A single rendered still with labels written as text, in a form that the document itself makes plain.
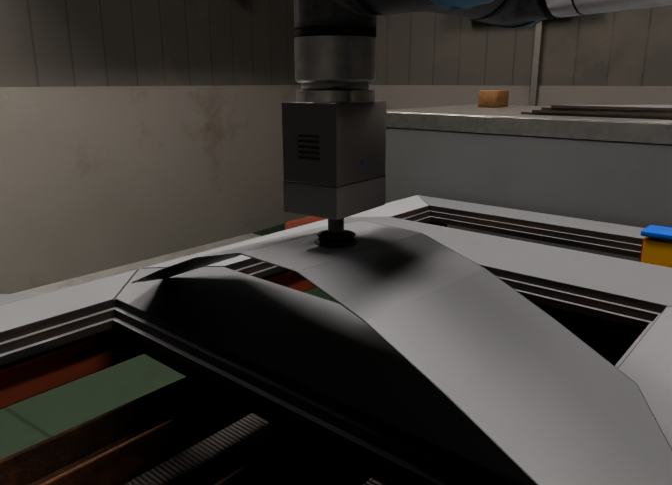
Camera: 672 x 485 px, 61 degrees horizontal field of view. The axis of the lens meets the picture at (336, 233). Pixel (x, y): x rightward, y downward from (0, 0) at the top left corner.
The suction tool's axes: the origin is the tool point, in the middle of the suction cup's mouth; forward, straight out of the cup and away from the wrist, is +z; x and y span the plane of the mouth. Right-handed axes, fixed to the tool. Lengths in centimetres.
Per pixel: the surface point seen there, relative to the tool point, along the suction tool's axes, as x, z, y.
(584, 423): 25.5, 7.6, 4.1
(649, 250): 21, 10, -59
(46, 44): -271, -37, -119
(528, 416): 22.4, 6.3, 7.6
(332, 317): -6.1, 10.9, -7.5
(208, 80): -272, -19, -228
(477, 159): -20, 1, -85
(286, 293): -16.0, 10.9, -10.4
